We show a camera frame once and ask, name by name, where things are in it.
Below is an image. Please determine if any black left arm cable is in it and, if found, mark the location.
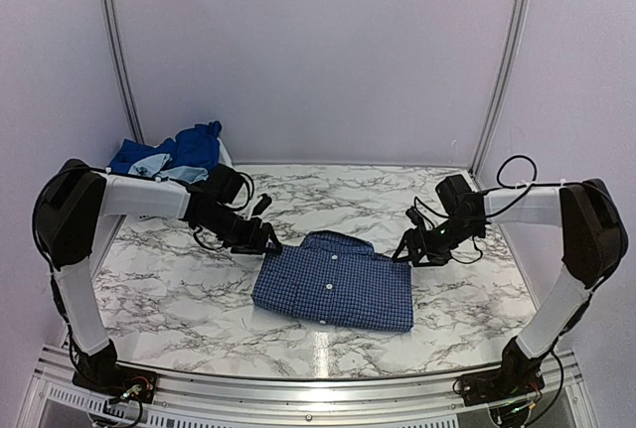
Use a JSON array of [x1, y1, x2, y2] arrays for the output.
[[191, 172, 254, 250]]

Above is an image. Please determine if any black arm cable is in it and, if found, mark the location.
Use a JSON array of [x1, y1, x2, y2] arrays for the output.
[[414, 154, 625, 290], [191, 172, 254, 250]]

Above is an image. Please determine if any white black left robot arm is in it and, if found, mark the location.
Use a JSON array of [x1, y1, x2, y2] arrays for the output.
[[31, 159, 282, 394]]

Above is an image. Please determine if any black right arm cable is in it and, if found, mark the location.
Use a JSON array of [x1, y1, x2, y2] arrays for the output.
[[414, 154, 625, 290]]

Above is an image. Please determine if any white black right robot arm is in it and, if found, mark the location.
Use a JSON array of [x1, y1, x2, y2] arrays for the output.
[[393, 175, 628, 405]]

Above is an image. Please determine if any aluminium front frame rail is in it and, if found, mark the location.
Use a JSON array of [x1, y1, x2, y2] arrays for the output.
[[16, 346, 599, 427]]

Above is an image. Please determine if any white plastic laundry basket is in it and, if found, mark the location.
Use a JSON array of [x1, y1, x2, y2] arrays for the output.
[[111, 139, 235, 223]]

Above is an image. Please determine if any aluminium corner post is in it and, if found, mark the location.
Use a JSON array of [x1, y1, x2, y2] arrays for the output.
[[101, 0, 145, 144], [469, 0, 530, 176]]

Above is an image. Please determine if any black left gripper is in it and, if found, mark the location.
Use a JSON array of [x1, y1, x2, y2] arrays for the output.
[[199, 205, 282, 254]]

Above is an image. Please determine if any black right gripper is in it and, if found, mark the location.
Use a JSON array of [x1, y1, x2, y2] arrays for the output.
[[393, 214, 483, 266]]

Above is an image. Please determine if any left aluminium corner post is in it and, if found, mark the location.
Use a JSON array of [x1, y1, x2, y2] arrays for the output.
[[101, 0, 145, 144]]

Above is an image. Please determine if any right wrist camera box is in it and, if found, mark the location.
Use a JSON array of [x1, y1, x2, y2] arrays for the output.
[[405, 207, 429, 229]]

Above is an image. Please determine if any right aluminium corner post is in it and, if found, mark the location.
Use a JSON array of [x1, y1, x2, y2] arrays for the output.
[[469, 0, 530, 176]]

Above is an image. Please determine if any light blue garment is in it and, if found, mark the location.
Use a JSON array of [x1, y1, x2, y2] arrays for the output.
[[128, 153, 209, 184]]

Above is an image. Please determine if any blue checked shirt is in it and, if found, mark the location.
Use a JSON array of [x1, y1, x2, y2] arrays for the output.
[[252, 230, 414, 333]]

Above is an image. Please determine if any royal blue garment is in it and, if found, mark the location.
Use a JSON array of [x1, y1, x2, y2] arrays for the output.
[[109, 121, 223, 175]]

